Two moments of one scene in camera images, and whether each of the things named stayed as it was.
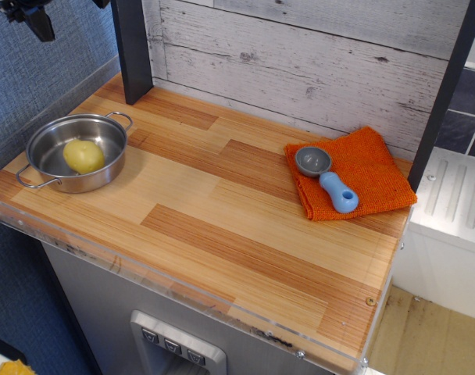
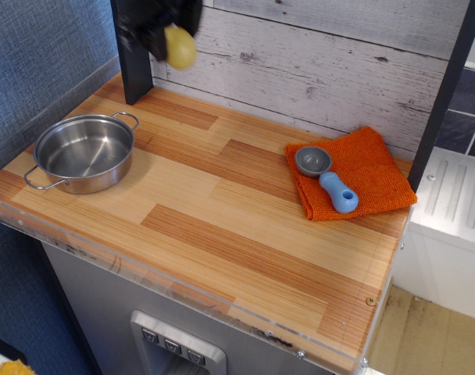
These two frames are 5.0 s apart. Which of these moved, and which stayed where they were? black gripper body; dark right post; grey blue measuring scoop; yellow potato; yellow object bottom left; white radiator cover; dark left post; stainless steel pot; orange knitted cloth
Moved: stainless steel pot; black gripper body; yellow potato
Stayed: yellow object bottom left; orange knitted cloth; grey blue measuring scoop; dark left post; white radiator cover; dark right post
